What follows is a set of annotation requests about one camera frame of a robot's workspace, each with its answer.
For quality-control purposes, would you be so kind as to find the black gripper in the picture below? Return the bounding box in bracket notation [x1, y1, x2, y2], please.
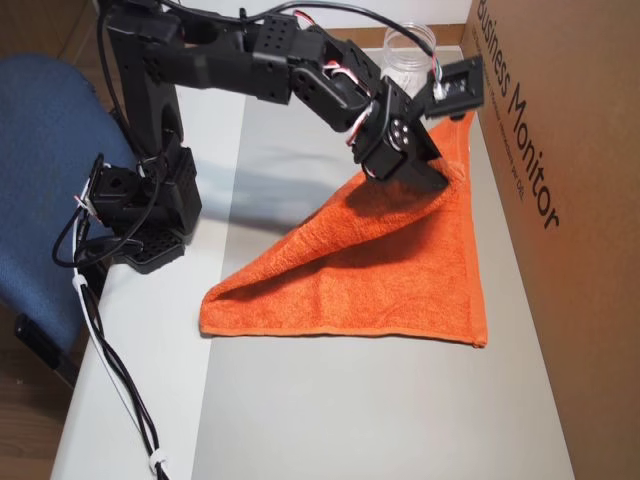
[352, 79, 450, 195]

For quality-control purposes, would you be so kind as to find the orange terry towel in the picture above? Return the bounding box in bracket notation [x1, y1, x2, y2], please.
[198, 112, 489, 350]

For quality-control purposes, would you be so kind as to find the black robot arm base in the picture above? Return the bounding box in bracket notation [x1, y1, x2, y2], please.
[82, 132, 204, 275]

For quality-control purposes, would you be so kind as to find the clear plastic jar with erasers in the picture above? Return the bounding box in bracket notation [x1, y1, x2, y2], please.
[379, 20, 438, 99]

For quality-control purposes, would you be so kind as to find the brown Business Monitor cardboard box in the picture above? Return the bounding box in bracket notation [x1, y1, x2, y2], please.
[462, 0, 640, 480]

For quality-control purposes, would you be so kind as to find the grey table mat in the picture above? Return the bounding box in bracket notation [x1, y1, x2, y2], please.
[192, 47, 576, 480]

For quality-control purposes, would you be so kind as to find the blue fabric office chair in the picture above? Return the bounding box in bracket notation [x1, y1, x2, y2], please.
[0, 52, 139, 389]

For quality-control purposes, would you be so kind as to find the black square wrist camera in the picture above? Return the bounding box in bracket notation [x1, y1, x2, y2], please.
[423, 54, 487, 122]

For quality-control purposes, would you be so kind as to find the white cable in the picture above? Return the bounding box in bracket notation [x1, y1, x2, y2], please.
[72, 277, 161, 480]

